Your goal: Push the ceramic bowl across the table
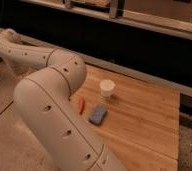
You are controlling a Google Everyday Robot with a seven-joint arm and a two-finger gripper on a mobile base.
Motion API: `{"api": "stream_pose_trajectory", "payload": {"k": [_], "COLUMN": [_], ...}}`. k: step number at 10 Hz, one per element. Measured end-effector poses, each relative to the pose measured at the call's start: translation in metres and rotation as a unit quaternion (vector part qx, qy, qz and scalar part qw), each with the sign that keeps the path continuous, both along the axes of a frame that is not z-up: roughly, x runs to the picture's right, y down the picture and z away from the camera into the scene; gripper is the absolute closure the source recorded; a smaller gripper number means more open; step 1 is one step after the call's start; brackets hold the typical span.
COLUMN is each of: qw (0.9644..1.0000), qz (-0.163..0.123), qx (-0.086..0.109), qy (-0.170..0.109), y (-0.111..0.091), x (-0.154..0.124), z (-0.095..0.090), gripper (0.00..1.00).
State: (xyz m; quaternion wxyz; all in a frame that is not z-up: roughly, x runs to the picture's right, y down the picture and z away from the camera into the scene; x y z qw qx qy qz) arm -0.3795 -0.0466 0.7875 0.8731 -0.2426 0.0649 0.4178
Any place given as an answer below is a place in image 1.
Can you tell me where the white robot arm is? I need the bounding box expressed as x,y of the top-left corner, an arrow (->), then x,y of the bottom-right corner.
0,29 -> 127,171

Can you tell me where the orange carrot toy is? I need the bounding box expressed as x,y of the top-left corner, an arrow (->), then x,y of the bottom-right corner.
78,96 -> 85,114

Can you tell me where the blue sponge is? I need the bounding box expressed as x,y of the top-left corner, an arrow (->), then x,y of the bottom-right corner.
89,105 -> 107,125

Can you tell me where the wooden plank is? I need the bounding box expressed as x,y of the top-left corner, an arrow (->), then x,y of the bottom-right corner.
122,10 -> 192,33

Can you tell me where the metal frame post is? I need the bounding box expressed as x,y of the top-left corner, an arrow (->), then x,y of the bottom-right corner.
109,0 -> 119,19

